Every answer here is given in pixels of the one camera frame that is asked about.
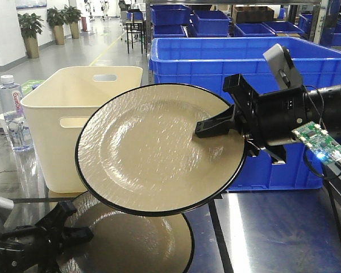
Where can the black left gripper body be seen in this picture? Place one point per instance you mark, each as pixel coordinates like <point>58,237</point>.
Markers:
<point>27,246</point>

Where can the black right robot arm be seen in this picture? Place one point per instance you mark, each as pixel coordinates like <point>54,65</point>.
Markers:
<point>331,116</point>

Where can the cream plastic bin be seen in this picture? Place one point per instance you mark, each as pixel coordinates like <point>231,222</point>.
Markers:
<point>59,107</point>

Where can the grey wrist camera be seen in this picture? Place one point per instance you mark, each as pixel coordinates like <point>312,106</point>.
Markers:
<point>282,67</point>
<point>6,204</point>

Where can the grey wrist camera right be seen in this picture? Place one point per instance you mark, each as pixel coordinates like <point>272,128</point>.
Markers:
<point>282,67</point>

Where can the green circuit board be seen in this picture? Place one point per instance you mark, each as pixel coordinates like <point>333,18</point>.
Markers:
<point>319,142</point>

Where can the beige plate black rim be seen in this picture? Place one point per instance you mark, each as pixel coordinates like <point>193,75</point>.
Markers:
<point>138,153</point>
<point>127,243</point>

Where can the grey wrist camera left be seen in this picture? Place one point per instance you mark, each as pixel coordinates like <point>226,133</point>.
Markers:
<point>6,204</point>

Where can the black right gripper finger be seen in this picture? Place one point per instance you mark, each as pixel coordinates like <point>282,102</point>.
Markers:
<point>218,125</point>

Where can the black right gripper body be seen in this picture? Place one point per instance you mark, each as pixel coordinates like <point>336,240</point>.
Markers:
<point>267,120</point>

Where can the potted plant gold pot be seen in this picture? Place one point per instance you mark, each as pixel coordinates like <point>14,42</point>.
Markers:
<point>30,26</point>

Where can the lower blue plastic crate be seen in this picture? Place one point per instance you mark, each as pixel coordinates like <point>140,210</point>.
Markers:
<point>259,174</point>

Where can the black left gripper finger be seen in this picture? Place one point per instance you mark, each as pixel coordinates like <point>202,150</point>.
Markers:
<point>74,236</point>
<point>57,216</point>

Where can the large blue plastic crate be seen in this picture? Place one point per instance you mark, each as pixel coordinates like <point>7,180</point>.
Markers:
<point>206,62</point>

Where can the water bottle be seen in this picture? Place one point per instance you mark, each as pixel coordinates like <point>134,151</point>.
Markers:
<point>15,120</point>

